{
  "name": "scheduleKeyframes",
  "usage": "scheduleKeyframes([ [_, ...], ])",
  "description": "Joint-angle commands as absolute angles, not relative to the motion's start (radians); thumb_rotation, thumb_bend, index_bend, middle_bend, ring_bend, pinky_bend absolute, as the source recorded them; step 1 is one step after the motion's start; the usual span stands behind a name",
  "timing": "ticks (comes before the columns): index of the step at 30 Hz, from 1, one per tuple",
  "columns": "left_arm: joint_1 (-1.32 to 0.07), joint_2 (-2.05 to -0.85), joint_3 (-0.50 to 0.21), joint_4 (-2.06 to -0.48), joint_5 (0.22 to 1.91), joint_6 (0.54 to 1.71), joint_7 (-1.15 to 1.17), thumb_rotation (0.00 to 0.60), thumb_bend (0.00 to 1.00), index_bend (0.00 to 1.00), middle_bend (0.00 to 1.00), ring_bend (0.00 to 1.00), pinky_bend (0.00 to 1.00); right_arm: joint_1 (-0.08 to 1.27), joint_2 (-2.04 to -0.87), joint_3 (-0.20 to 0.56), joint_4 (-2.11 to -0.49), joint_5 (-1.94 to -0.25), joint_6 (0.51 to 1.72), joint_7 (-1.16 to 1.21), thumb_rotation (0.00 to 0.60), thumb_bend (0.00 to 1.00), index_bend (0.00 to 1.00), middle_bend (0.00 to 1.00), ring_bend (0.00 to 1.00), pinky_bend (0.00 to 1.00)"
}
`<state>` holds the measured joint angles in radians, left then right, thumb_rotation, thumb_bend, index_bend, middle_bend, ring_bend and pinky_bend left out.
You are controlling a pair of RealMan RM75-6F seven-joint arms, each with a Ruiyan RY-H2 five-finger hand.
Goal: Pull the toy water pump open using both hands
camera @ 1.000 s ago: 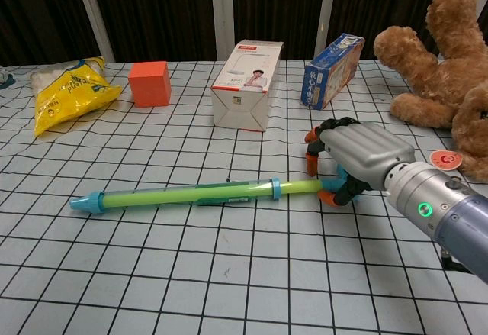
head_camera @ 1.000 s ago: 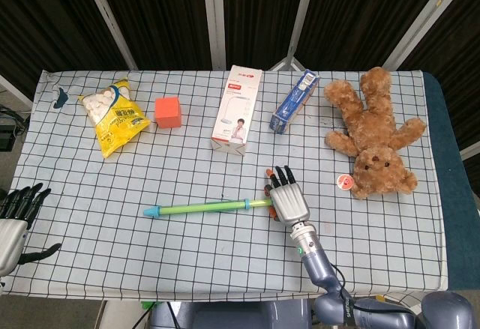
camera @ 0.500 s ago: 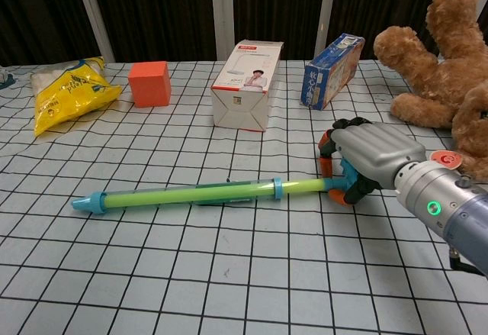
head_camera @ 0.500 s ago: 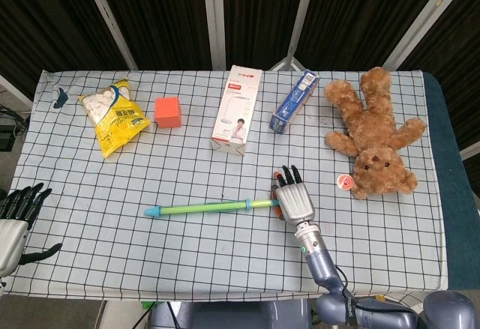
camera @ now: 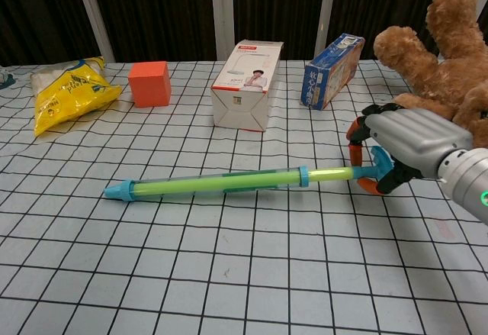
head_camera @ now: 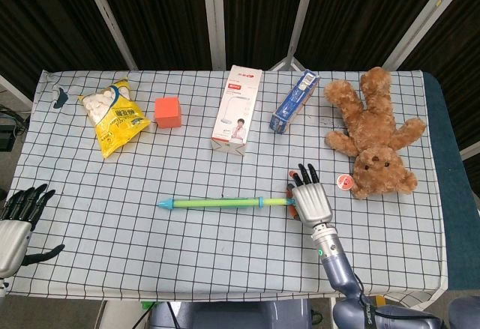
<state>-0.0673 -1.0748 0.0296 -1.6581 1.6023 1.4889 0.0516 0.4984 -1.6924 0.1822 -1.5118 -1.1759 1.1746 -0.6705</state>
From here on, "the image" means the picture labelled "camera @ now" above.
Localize right silver robot hand orange fingertips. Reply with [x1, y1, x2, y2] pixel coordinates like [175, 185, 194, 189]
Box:
[345, 102, 476, 195]

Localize blue green water squirter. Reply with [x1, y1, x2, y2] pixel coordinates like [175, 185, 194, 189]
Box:
[104, 166, 310, 203]

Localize white black checkered tablecloth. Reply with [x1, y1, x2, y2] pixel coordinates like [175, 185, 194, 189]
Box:
[0, 59, 488, 335]

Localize orange cube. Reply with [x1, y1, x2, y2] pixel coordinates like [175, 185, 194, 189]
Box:
[127, 60, 172, 108]

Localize dark folding screen white frame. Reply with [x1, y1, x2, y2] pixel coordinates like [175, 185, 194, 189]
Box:
[0, 0, 488, 67]

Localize white red lamp box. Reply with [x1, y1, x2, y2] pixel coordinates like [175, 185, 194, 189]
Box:
[210, 39, 285, 133]

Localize green and blue toy plunger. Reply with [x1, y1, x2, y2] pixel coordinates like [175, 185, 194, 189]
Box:
[307, 146, 396, 189]

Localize yellow snack bag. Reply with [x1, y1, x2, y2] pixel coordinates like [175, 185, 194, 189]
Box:
[30, 56, 123, 137]

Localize brown teddy bear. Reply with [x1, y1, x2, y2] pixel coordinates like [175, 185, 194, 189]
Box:
[372, 0, 488, 149]

